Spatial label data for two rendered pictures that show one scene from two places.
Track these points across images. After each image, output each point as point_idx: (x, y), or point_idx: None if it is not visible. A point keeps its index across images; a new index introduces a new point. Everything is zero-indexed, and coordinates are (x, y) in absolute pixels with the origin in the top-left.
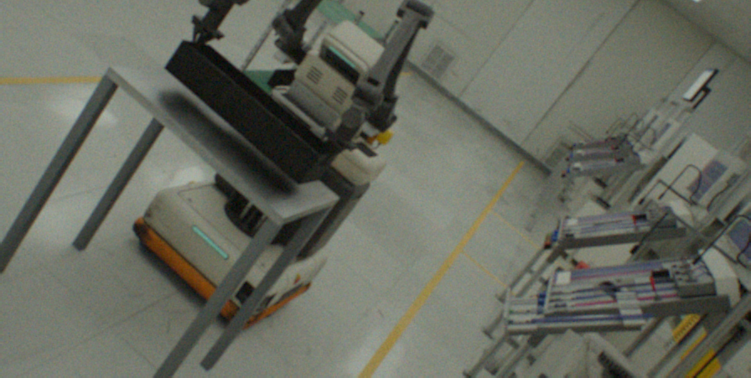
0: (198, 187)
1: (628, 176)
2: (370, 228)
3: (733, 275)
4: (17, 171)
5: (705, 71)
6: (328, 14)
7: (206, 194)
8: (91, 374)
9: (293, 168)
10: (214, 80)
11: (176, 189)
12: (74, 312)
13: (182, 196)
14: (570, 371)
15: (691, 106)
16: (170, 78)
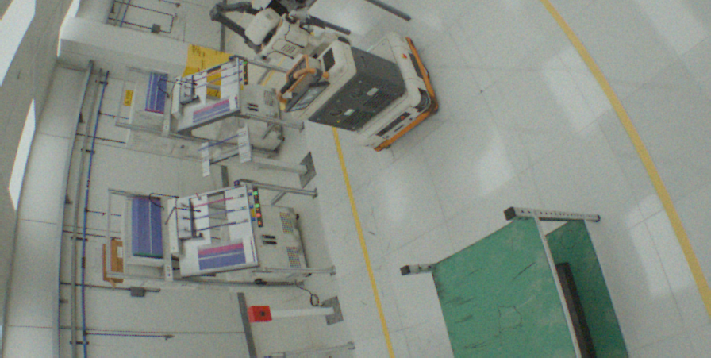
0: (393, 54)
1: None
2: (444, 336)
3: (168, 201)
4: None
5: None
6: (482, 273)
7: (389, 58)
8: (360, 19)
9: (275, 8)
10: None
11: (389, 38)
12: (380, 15)
13: (385, 40)
14: (261, 242)
15: None
16: None
